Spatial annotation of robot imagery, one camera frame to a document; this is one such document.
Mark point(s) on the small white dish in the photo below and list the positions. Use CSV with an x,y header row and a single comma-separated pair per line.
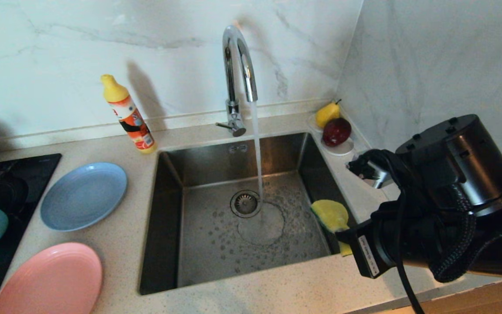
x,y
340,151

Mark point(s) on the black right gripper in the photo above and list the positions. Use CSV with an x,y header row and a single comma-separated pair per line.
x,y
386,244

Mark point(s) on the orange yellow detergent bottle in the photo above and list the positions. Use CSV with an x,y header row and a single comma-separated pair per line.
x,y
131,117

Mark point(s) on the black glass cooktop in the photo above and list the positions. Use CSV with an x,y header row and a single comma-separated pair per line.
x,y
28,174

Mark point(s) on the yellow green fish-shaped sponge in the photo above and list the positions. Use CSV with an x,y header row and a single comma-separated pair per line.
x,y
331,213

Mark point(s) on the pink plate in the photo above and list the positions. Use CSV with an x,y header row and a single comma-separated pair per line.
x,y
52,279

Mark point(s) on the chrome curved faucet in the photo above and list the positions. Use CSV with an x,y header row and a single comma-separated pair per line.
x,y
231,78

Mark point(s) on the blue plate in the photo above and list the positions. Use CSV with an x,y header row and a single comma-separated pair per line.
x,y
83,196

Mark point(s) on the round metal drain strainer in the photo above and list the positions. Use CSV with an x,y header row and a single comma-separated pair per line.
x,y
245,203

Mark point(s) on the dark red apple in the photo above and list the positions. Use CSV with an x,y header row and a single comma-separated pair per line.
x,y
336,131

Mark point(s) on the yellow pear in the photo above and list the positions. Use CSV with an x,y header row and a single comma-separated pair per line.
x,y
326,114

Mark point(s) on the brown wooden cabinet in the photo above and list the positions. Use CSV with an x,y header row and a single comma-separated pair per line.
x,y
495,303

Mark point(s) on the stainless steel sink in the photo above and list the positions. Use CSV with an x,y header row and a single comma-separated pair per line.
x,y
216,253

